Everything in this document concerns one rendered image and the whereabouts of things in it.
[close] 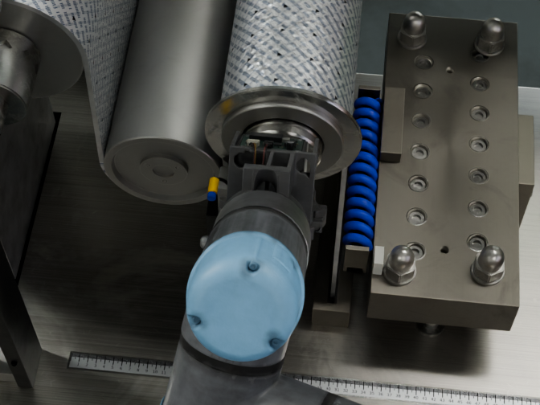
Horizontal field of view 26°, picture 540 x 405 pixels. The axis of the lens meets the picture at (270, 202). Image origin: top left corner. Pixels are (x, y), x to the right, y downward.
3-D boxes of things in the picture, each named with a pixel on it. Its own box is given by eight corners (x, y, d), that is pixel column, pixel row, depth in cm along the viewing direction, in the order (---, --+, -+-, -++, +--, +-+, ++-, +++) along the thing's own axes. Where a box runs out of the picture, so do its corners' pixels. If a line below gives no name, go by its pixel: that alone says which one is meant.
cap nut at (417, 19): (396, 48, 144) (399, 24, 140) (398, 26, 146) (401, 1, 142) (426, 51, 144) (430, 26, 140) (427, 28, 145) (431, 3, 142)
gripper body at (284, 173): (323, 136, 99) (317, 175, 88) (315, 231, 102) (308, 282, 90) (234, 128, 100) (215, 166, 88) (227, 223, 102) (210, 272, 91)
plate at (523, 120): (501, 232, 144) (517, 183, 134) (501, 165, 149) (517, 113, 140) (521, 234, 143) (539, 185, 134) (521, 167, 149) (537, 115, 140)
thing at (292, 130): (320, 134, 105) (321, 181, 111) (322, 116, 106) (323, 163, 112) (237, 129, 106) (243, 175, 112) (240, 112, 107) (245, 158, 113)
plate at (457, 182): (366, 317, 131) (370, 292, 126) (385, 42, 152) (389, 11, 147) (510, 331, 130) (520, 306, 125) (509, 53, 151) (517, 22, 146)
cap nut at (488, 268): (470, 284, 126) (476, 263, 122) (470, 255, 128) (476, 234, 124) (504, 287, 126) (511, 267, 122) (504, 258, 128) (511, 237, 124)
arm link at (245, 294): (165, 359, 76) (195, 241, 74) (190, 296, 87) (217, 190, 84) (281, 390, 76) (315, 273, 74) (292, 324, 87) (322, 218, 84)
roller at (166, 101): (110, 199, 122) (96, 132, 112) (149, 14, 135) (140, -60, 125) (224, 210, 121) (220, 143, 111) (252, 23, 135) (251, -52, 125)
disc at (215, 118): (178, 147, 113) (249, 67, 101) (179, 143, 113) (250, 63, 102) (311, 198, 118) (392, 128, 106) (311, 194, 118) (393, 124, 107)
